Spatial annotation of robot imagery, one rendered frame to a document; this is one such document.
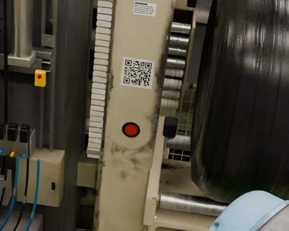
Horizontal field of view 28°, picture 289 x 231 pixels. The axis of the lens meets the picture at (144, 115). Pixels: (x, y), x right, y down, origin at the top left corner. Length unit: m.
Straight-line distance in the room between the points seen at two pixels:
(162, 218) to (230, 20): 0.55
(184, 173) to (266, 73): 0.67
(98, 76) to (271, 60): 0.44
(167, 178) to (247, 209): 1.15
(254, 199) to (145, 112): 0.85
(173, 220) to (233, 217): 0.92
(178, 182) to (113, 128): 0.35
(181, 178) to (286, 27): 0.69
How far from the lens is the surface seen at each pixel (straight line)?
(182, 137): 1.70
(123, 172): 1.51
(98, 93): 1.41
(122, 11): 1.30
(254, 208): 0.57
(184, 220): 1.49
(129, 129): 1.43
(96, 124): 1.46
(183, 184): 1.71
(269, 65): 1.17
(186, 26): 1.75
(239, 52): 1.17
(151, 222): 1.46
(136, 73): 1.36
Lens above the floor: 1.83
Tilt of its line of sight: 31 degrees down
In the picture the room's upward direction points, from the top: 7 degrees clockwise
